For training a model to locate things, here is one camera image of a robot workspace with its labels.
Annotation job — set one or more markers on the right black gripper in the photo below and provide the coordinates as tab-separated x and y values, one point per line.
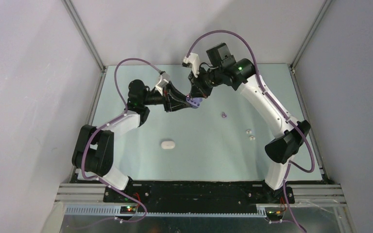
197	89

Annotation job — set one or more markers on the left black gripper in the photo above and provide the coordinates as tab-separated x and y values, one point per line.
174	100

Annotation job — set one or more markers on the purple earbud charging case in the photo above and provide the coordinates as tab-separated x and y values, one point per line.
196	102

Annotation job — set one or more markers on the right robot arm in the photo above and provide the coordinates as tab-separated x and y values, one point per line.
289	133

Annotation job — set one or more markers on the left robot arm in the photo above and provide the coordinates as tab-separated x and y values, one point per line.
94	151

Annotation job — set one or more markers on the white earbud charging case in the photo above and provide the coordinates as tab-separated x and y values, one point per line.
167	144

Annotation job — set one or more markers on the left controller board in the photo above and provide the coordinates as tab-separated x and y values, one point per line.
128	210

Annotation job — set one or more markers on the controller board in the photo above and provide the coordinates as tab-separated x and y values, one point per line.
274	216
128	210

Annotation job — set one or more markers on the right controller board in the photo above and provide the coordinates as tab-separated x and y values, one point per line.
274	216

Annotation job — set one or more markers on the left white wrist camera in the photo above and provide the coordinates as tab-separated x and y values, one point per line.
163	80

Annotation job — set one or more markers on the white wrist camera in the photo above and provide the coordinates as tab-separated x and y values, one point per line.
163	80
192	61

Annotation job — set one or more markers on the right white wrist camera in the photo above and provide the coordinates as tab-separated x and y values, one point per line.
192	61

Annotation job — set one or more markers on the right aluminium frame post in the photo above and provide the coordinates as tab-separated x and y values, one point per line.
311	31

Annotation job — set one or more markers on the aluminium frame post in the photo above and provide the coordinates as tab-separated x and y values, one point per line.
311	31
83	32

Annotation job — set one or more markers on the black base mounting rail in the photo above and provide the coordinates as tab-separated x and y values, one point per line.
197	197

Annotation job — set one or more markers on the left aluminium frame post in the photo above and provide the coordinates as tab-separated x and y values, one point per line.
83	32

